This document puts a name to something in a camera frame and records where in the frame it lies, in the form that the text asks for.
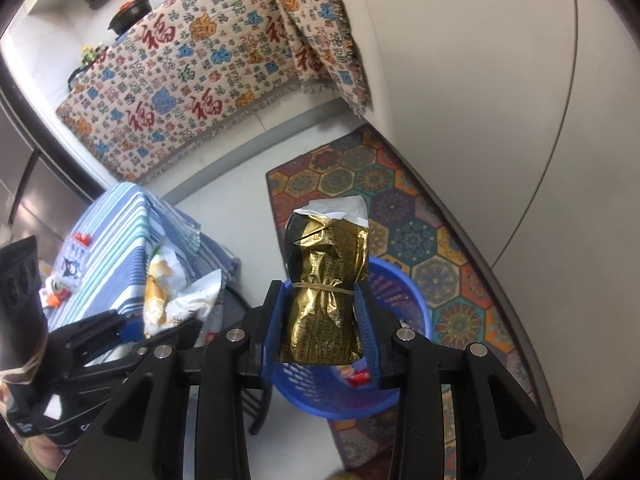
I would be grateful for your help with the gold foil packet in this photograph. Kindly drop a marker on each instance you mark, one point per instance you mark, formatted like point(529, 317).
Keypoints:
point(325, 285)

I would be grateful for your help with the red snack wrapper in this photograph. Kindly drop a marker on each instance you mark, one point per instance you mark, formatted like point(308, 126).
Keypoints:
point(357, 377)

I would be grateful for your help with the small red wrapper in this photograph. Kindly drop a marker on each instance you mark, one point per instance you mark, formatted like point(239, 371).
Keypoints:
point(83, 239)

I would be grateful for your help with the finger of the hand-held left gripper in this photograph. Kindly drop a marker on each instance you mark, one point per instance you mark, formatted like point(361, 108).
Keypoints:
point(165, 340)
point(132, 330)

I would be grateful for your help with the black clay pot red lid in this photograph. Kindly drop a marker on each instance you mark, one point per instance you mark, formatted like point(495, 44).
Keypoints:
point(130, 15)

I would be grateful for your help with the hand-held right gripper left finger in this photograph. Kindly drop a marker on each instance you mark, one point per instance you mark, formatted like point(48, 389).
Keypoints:
point(277, 330)

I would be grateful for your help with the blue plastic mesh basket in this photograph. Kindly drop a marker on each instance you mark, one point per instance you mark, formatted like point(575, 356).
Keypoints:
point(320, 400)

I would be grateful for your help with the hexagon pattern rug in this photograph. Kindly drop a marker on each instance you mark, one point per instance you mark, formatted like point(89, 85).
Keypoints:
point(425, 240)

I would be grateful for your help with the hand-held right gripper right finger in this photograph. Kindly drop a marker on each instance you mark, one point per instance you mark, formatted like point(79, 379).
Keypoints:
point(372, 345)

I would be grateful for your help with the person's left hand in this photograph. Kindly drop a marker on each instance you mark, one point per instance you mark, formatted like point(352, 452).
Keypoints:
point(47, 456)

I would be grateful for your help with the small orange white wrapper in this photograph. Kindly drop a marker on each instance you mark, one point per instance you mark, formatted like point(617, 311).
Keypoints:
point(55, 298)

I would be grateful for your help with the white base cabinet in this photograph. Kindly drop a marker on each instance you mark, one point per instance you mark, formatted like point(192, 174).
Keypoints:
point(475, 85)

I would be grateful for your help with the dark sauce bottle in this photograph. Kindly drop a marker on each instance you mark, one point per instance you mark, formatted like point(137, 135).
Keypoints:
point(102, 52)

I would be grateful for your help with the white yellow snack bag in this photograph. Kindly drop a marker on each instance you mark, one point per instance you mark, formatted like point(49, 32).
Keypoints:
point(165, 300)

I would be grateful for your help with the large printed cloth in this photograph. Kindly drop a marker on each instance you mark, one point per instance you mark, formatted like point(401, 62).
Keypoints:
point(175, 85)

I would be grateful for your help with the cartoon print packet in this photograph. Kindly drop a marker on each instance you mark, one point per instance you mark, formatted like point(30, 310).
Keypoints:
point(70, 267)

